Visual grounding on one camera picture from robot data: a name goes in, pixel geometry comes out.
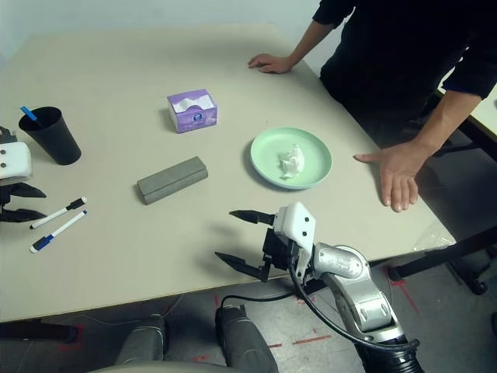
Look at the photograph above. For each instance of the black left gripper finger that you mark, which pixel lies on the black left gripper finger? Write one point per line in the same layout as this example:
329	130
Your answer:
23	190
23	215

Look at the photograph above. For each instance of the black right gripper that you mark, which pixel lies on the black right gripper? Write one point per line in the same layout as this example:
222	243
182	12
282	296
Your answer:
279	252

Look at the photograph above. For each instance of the white marker black cap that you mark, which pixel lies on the white marker black cap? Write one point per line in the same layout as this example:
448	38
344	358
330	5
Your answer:
54	215

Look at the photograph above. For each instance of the white marker blue cap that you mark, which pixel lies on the white marker blue cap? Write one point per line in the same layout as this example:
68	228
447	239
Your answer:
62	229

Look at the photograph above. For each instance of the light green plate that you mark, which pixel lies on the light green plate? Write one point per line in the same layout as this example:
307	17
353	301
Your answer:
268	155

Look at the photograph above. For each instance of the white tissue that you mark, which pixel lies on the white tissue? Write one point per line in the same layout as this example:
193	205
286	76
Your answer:
291	161

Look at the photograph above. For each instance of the grey glasses case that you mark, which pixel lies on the grey glasses case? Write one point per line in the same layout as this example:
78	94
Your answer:
171	180

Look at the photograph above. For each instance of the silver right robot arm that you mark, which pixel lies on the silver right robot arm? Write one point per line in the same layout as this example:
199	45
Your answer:
349	272

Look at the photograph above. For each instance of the person left forearm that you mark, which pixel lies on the person left forearm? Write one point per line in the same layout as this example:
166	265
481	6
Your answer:
446	124

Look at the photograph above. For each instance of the person right forearm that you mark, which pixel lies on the person right forearm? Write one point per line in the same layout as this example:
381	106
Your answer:
310	42

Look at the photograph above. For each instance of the person left hand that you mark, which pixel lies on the person left hand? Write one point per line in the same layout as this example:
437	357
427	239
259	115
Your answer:
400	175

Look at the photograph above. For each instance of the person right hand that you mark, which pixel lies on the person right hand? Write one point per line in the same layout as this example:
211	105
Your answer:
272	64

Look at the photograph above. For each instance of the black plastic cup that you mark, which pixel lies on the black plastic cup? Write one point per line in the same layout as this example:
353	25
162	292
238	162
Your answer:
58	143

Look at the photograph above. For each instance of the red floor tape corner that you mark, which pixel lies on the red floor tape corner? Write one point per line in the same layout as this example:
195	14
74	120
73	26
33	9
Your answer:
301	301

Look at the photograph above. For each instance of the all-blue marker pen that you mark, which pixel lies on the all-blue marker pen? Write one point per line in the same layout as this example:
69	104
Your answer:
28	112

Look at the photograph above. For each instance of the grey robot right leg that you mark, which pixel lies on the grey robot right leg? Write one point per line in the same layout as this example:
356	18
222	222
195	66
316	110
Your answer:
244	342

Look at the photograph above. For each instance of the grey robot leg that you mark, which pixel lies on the grey robot leg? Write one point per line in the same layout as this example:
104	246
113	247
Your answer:
141	342
244	342

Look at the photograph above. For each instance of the red floor tape strip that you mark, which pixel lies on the red floor tape strip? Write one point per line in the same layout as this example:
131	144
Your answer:
310	340

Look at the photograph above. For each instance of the purple tissue pack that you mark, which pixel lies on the purple tissue pack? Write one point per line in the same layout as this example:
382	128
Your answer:
194	118

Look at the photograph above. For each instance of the grey robot left leg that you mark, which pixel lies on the grey robot left leg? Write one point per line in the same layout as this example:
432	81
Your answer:
141	342

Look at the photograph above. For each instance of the grey robot torso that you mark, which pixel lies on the grey robot torso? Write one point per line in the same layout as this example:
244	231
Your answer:
155	369

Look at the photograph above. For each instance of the black table base bar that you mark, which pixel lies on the black table base bar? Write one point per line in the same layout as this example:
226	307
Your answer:
427	258

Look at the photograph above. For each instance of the clear plastic film piece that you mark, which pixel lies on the clear plastic film piece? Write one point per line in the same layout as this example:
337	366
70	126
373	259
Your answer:
431	241

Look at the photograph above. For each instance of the person torso black clothes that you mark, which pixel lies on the person torso black clothes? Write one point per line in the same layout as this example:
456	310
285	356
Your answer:
388	58

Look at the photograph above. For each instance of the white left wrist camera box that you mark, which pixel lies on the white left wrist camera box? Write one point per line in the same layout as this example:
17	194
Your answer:
15	159

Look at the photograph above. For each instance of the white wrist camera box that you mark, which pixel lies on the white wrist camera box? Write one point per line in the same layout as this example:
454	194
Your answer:
295	221
15	159

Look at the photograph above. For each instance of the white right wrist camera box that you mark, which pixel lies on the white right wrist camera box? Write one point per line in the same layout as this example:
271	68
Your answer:
295	221

